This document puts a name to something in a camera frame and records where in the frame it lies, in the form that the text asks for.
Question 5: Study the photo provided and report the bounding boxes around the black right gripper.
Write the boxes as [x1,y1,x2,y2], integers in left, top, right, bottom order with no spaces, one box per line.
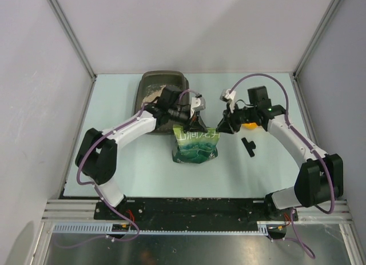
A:
[217,102,258,134]

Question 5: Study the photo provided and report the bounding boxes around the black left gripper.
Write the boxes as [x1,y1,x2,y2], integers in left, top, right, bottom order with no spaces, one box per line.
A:
[168,106,208,134]

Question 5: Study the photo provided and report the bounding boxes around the green litter bag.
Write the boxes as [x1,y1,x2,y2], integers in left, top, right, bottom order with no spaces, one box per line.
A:
[172,125,220,164]

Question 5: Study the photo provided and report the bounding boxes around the yellow plastic scoop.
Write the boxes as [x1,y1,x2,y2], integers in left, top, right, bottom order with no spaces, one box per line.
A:
[242,123,258,130]

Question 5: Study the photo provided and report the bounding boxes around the black bag clip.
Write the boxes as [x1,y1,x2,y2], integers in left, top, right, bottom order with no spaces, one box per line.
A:
[241,137,256,158]

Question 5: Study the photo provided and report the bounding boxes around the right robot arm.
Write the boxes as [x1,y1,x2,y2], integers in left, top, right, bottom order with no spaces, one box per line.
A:
[216,86,344,220]

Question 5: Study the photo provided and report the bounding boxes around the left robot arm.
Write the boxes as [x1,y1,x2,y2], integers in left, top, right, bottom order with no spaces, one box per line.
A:
[75,86,208,219]

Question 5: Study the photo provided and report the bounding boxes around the beige litter pile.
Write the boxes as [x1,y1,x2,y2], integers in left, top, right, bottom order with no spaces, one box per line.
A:
[142,85,166,103]

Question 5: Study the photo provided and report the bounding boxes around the dark grey litter box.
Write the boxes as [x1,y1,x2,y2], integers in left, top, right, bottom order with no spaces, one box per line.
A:
[134,70,190,135]

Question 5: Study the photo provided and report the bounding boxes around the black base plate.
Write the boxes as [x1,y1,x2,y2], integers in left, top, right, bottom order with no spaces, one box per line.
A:
[94,197,298,232]

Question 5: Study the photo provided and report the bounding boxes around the grey slotted cable duct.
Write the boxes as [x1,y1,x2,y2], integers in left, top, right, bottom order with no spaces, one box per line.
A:
[53,222,287,235]

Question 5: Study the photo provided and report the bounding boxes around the aluminium frame rail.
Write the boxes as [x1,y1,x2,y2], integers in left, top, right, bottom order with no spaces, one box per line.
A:
[42,198,352,223]

